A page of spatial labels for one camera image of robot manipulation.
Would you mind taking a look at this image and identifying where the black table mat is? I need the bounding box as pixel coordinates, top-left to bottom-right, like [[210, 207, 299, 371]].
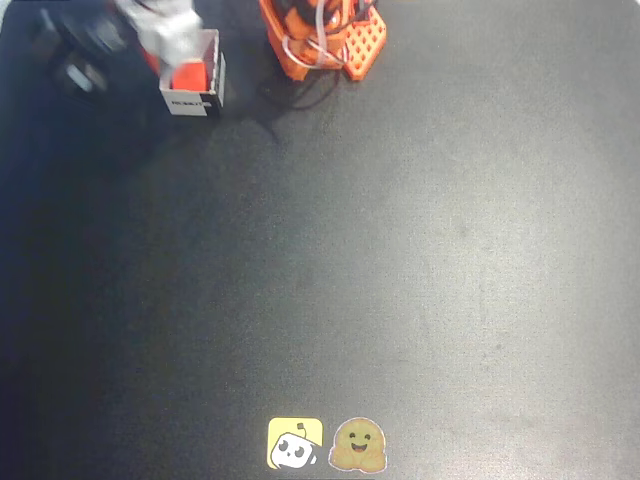
[[0, 0, 640, 480]]

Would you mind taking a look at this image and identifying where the black cable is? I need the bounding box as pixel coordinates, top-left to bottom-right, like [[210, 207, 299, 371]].
[[256, 63, 345, 112]]

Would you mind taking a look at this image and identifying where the white cardboard box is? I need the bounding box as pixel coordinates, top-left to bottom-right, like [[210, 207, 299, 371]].
[[159, 27, 227, 119]]

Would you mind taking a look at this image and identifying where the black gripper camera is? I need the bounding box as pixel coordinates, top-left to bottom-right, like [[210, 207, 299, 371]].
[[43, 8, 132, 104]]

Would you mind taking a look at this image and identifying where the red cube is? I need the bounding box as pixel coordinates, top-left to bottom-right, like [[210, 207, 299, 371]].
[[169, 58, 209, 94]]

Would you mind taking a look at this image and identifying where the yellow robot sticker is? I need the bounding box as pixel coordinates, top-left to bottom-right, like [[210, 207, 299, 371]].
[[267, 416, 325, 471]]

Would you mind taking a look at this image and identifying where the hugging face emoji sticker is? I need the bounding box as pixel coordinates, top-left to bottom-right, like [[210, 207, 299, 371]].
[[327, 416, 389, 473]]

